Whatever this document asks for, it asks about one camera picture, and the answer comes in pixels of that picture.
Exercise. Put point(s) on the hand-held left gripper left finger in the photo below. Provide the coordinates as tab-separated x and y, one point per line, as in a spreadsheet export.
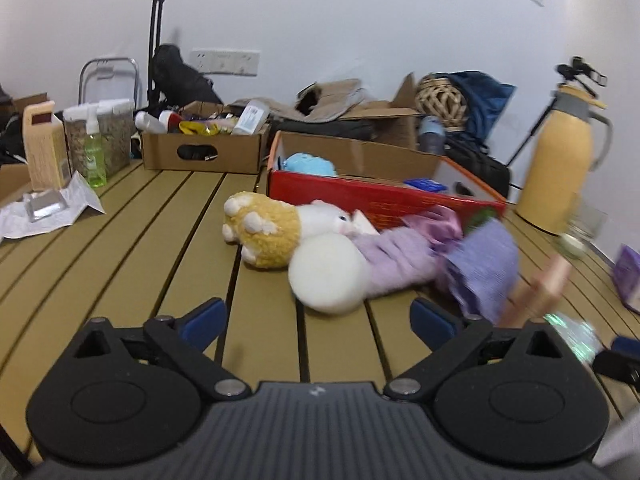
205	321

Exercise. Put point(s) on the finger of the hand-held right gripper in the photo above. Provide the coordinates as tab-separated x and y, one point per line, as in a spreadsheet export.
616	367

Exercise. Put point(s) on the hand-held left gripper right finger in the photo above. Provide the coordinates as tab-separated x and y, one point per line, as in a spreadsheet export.
431	322

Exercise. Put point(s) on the purple soft cloth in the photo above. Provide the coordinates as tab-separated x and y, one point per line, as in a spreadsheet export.
480	270

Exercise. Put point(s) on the yellow paw plush toy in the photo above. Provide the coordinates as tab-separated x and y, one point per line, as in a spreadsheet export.
270	230

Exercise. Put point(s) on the white round plush ball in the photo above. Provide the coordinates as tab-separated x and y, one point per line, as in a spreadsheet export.
325	275

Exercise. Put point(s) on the red cardboard box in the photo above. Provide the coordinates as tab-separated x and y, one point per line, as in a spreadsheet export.
350	195

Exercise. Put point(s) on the light blue plush toy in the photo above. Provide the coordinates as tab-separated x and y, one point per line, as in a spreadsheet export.
310	165

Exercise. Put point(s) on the green glittery object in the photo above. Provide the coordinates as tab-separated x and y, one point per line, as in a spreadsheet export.
575	337

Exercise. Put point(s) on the purple tissue box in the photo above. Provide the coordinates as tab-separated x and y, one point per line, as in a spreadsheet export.
627	275

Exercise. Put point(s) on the blue packet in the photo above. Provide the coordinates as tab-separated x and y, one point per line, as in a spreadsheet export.
425	185

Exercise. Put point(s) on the clear glass cup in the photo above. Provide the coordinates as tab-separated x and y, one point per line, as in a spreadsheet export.
582	230

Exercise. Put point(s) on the white crumpled wrap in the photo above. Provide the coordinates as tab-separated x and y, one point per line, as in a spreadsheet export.
82	201

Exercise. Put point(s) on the blue water bottle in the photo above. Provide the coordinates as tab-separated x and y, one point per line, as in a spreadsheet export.
432	135

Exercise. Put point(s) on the yellow packet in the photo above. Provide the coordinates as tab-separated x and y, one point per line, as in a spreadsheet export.
200	128

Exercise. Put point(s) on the green soap bottle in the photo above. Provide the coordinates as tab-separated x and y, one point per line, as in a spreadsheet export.
95	160

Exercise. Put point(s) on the large open cardboard box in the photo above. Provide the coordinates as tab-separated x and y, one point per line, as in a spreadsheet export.
395	130

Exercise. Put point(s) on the yellow thermos jug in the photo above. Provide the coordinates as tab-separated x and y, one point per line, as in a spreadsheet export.
555	170

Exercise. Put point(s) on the clear plastic block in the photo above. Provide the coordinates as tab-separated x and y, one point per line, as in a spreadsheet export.
45	206

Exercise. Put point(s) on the clear plastic grain container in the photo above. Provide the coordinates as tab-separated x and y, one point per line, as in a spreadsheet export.
116	140

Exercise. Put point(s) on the white bottle with red cap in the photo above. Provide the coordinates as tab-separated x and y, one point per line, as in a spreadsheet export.
155	123

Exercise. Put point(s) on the woven rattan ball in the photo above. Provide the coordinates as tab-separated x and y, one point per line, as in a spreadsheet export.
440	102

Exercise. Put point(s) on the dark blue bag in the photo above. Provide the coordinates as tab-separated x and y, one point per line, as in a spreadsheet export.
487	105

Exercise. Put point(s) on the light wooden box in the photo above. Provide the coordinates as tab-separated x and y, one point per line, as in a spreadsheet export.
45	155

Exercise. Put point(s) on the crumpled cardboard piece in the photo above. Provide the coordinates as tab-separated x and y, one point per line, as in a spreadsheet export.
332	97

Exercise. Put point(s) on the black trolley bag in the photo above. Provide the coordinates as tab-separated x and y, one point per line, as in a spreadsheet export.
175	75

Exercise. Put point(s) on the metal folding stool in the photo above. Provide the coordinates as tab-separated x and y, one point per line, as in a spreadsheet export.
134	74

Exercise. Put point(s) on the white wall socket strip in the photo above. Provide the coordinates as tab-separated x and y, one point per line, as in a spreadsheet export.
225	62

